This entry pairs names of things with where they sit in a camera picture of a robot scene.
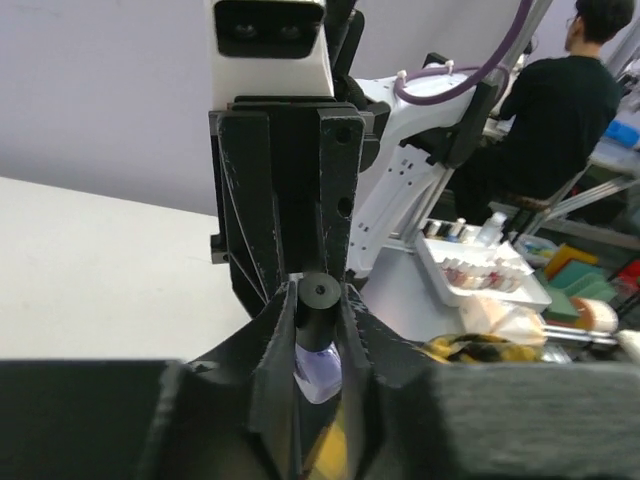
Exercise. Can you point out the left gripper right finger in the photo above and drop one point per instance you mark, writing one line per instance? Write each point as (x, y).
(409, 417)

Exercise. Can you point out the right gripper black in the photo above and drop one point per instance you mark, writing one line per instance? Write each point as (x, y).
(286, 172)

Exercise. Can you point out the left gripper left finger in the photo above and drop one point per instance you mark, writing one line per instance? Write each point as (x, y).
(230, 417)

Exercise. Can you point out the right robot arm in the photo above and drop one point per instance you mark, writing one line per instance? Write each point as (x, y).
(424, 125)

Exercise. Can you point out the white tray of bottles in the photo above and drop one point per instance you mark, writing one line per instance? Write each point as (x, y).
(460, 267)

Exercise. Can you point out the yellow plaid sleeve forearm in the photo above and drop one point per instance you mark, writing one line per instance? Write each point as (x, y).
(330, 449)

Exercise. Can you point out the green plastic basket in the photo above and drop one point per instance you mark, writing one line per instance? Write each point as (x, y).
(574, 282)

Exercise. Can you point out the seated person black clothes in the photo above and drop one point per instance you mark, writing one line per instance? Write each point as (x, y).
(545, 115)

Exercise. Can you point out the purple nail polish bottle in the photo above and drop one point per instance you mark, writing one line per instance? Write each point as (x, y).
(318, 373)

